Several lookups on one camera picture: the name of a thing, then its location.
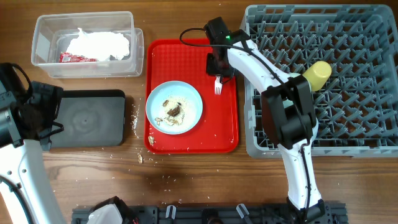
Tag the black waste tray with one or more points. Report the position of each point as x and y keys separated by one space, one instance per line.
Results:
x=91 y=118

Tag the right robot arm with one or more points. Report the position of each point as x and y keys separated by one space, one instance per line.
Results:
x=288 y=115

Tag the light blue plate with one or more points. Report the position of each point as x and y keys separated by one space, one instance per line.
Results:
x=174 y=88

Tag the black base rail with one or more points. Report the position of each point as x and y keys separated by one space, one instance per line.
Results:
x=335 y=213

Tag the yellow plastic cup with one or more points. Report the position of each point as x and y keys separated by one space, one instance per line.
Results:
x=317 y=75

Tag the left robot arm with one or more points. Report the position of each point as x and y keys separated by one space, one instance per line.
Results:
x=28 y=120

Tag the red snack wrapper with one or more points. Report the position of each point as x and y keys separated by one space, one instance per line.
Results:
x=66 y=57

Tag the grey dishwasher rack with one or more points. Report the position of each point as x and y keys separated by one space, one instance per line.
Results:
x=357 y=106

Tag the mint green bowl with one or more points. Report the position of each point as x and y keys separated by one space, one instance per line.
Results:
x=293 y=75

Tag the red serving tray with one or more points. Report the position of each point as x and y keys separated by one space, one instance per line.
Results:
x=217 y=131

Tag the clear plastic bin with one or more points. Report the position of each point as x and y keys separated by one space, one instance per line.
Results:
x=53 y=34

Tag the food crumb on tray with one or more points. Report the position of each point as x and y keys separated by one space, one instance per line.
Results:
x=151 y=140

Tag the white rice pile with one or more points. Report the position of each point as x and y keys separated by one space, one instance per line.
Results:
x=186 y=116

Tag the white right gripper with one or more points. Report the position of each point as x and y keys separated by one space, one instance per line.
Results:
x=213 y=68

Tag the food crumb on table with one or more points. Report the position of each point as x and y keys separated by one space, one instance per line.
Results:
x=140 y=158

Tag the white plastic fork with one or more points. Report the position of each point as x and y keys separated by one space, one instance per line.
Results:
x=218 y=85

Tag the white napkin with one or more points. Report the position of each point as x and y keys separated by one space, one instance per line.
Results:
x=100 y=45

